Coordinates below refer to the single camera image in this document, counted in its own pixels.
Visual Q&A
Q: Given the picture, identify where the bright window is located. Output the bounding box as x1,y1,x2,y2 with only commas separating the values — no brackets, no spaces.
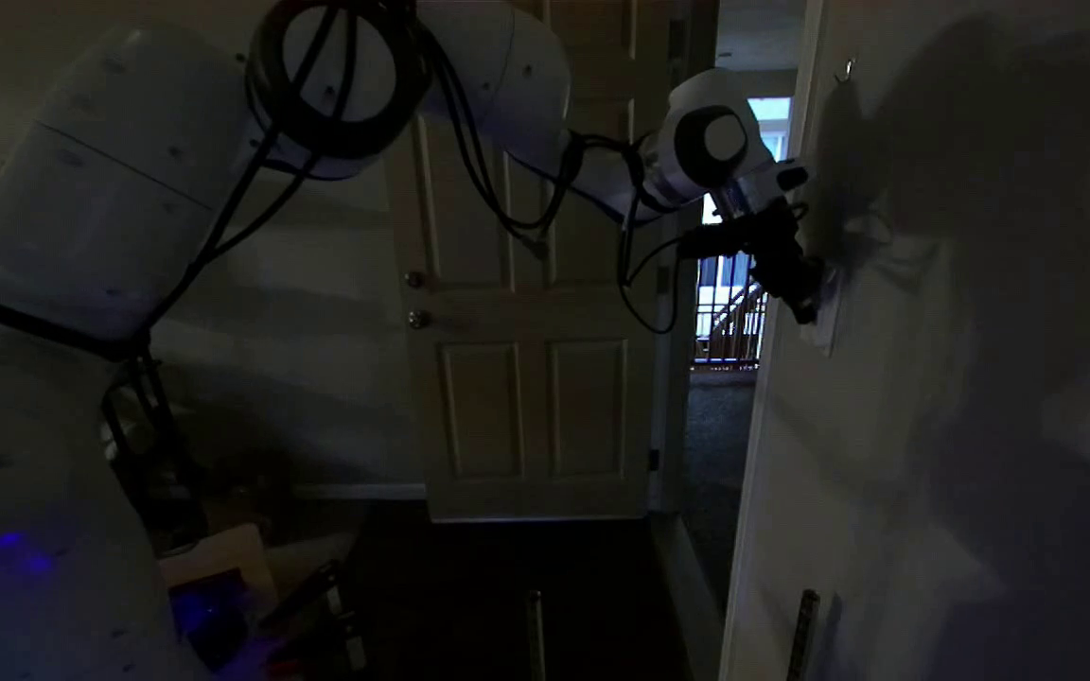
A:
739,91,797,175

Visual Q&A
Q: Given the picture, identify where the stair railing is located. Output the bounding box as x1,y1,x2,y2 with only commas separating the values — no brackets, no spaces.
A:
689,249,772,372

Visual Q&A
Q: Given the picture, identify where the cardboard box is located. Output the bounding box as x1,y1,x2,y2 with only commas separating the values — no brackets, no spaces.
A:
154,518,367,681

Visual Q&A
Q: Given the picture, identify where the white panel door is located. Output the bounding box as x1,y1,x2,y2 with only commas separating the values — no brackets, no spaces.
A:
390,0,689,521

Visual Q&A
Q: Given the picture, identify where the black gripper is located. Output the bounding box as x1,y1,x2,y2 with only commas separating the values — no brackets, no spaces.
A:
693,200,830,330

